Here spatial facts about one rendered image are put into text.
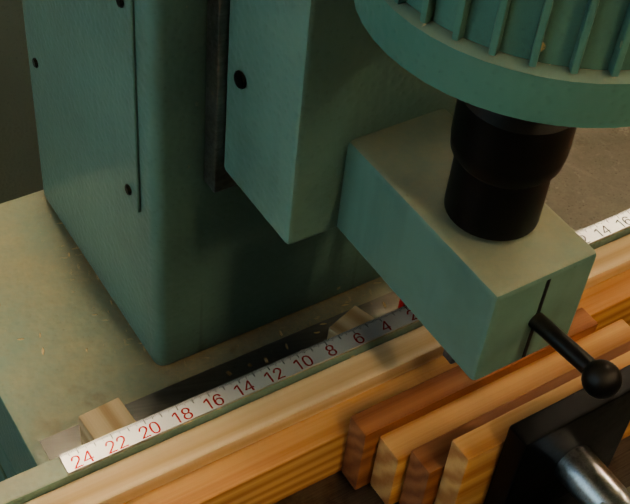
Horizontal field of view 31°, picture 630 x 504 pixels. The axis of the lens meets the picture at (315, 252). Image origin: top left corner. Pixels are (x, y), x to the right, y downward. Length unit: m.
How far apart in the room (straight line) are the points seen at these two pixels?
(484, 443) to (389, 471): 0.07
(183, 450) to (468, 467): 0.16
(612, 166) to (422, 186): 1.80
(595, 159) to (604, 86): 1.96
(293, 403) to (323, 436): 0.03
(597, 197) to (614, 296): 1.55
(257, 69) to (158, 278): 0.21
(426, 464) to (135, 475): 0.16
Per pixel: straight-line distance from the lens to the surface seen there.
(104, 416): 0.80
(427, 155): 0.65
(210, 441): 0.65
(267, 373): 0.67
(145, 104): 0.70
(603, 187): 2.36
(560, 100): 0.46
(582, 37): 0.45
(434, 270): 0.62
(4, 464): 0.97
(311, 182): 0.65
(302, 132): 0.62
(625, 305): 0.79
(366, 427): 0.66
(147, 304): 0.83
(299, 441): 0.66
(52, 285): 0.93
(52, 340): 0.90
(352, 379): 0.68
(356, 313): 0.87
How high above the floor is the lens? 1.48
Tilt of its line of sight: 45 degrees down
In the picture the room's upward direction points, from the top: 7 degrees clockwise
